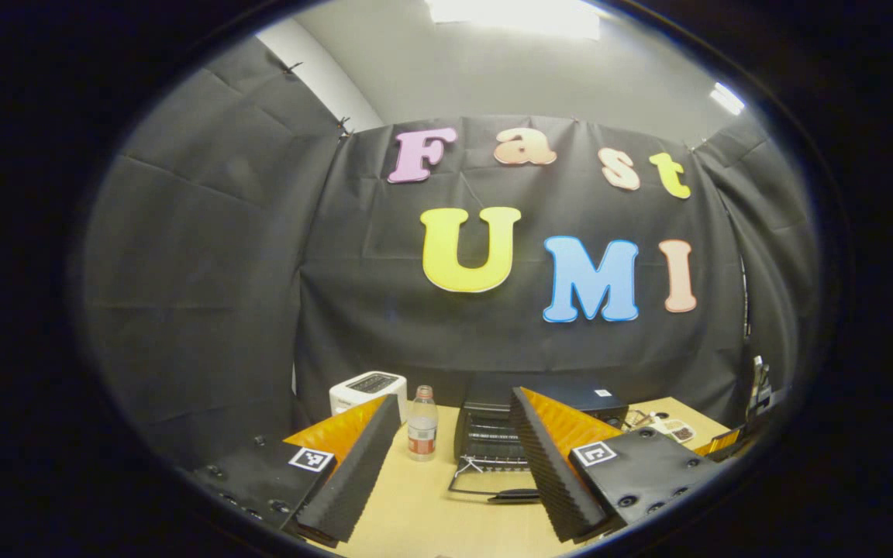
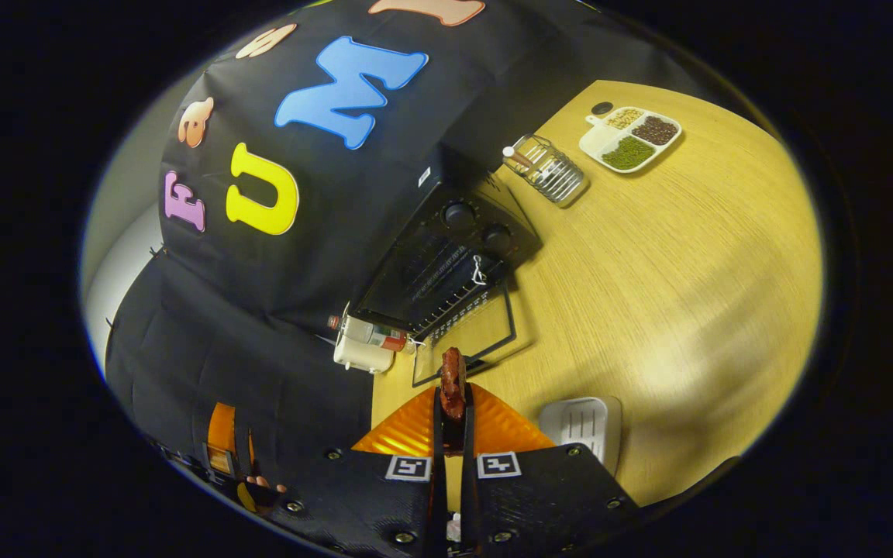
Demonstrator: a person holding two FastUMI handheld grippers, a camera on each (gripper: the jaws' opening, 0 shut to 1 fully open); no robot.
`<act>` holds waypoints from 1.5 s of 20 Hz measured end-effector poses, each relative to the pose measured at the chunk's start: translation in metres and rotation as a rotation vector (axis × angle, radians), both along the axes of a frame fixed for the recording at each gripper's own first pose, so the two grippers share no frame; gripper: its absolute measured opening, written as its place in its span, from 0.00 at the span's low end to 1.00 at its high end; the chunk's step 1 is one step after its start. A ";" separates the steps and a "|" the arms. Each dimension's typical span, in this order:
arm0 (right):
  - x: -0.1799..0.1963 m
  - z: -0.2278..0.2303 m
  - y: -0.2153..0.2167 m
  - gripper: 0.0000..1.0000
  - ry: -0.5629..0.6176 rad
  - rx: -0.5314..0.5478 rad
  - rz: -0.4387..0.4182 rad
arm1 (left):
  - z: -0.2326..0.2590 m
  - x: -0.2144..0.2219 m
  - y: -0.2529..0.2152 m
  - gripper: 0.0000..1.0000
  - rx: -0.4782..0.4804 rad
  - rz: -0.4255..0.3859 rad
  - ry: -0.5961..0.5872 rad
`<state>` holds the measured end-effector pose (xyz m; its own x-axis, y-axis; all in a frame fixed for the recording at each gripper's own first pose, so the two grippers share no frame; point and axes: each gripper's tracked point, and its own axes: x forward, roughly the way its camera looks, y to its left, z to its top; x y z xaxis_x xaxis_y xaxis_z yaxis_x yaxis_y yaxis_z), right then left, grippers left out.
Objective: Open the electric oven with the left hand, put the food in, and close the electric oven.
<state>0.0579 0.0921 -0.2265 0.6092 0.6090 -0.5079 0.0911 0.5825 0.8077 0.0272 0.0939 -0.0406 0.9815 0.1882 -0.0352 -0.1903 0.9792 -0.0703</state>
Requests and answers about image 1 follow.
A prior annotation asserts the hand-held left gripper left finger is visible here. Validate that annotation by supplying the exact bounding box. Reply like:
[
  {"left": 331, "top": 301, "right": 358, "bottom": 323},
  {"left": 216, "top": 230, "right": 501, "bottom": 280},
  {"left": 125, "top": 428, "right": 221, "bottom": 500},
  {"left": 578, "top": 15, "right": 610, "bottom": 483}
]
[{"left": 187, "top": 394, "right": 402, "bottom": 545}]

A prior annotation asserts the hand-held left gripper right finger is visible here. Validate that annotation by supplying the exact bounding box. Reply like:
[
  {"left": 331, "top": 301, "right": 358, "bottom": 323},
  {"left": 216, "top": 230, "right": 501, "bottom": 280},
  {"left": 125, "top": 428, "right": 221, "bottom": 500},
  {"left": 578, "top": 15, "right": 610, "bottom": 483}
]
[{"left": 509, "top": 386, "right": 726, "bottom": 543}]

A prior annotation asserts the black electric oven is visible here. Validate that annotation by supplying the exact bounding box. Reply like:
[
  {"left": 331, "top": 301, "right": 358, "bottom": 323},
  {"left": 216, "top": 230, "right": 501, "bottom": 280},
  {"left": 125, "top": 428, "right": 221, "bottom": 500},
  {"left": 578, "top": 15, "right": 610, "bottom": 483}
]
[{"left": 446, "top": 376, "right": 629, "bottom": 505}]

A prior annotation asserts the metal oven rack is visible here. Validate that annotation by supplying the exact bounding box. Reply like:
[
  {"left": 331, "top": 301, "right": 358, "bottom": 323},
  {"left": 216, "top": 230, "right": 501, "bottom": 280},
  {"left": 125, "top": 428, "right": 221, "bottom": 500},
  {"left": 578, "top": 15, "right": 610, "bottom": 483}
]
[{"left": 464, "top": 415, "right": 533, "bottom": 470}]

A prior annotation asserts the clear plastic bottle red label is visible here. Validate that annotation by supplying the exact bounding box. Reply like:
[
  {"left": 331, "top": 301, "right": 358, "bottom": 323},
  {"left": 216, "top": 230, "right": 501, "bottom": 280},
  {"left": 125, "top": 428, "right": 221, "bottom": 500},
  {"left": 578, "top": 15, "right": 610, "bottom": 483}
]
[{"left": 406, "top": 385, "right": 440, "bottom": 463}]

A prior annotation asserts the white toaster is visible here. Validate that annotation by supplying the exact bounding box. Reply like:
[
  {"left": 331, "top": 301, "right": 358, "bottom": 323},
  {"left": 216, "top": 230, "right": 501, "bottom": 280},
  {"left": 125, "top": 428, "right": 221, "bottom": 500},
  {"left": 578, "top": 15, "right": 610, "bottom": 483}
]
[{"left": 329, "top": 370, "right": 409, "bottom": 419}]

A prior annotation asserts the black backdrop cloth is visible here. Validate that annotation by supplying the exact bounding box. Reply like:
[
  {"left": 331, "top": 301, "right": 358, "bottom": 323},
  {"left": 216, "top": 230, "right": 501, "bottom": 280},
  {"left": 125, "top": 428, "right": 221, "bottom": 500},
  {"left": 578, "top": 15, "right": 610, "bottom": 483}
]
[{"left": 78, "top": 35, "right": 819, "bottom": 470}]

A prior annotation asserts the small ceiling light panel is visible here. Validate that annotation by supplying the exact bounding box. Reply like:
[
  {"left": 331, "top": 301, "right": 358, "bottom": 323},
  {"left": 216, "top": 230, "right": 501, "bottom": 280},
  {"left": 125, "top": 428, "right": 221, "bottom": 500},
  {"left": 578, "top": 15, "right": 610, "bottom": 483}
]
[{"left": 709, "top": 81, "right": 747, "bottom": 117}]

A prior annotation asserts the large ceiling light panel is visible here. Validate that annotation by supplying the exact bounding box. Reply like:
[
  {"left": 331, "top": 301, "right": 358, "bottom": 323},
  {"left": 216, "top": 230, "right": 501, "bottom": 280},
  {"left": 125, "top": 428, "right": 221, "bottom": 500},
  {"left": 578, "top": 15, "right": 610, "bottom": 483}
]
[{"left": 425, "top": 0, "right": 602, "bottom": 40}]

